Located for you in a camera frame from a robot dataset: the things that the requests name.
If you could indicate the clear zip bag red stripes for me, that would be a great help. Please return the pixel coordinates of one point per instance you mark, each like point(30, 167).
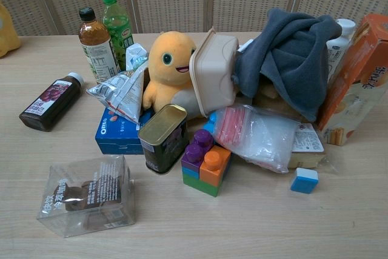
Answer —
point(260, 136)

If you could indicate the white crumpled snack packet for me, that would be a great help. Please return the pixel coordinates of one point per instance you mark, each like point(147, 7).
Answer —
point(135, 57)

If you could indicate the beige plastic container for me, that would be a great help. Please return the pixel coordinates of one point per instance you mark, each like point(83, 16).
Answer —
point(215, 71)

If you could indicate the dark grey fleece cloth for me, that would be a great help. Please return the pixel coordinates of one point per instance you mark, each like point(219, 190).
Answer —
point(291, 59)

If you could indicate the yellow plush object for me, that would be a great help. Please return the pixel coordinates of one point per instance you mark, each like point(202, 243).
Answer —
point(7, 31)

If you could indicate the light blue plastic toy piece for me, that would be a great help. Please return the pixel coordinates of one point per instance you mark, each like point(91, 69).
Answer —
point(211, 124)

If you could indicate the silver foil snack bag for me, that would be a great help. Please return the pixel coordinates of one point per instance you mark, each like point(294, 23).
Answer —
point(122, 93)

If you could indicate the dark juice bottle white cap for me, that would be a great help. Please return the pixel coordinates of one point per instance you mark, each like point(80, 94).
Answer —
point(50, 102)

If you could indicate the orange biscuit carton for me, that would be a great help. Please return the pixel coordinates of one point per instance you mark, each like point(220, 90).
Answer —
point(354, 89)

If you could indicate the blue and white square block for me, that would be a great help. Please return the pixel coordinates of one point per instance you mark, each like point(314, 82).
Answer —
point(304, 180)

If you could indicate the multicolour toy building blocks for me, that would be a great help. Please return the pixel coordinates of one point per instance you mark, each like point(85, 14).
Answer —
point(206, 166)

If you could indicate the gold-lidded dark tin can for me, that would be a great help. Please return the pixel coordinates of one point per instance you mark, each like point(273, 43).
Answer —
point(163, 137)

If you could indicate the brown tea bottle black cap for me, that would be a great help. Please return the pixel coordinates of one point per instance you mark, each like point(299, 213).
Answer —
point(96, 49)

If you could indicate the transparent plastic box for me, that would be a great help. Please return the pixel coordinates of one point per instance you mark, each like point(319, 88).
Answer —
point(88, 190)

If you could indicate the orange plush toy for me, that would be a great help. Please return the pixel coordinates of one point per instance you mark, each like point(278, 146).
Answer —
point(169, 68)

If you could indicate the green soda bottle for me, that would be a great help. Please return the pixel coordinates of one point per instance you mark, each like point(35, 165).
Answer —
point(119, 33)

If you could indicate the blue Oreo box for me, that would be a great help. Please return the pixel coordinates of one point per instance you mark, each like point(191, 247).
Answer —
point(116, 137)

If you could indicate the white milk bottle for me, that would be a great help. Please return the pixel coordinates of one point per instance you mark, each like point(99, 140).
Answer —
point(336, 51)

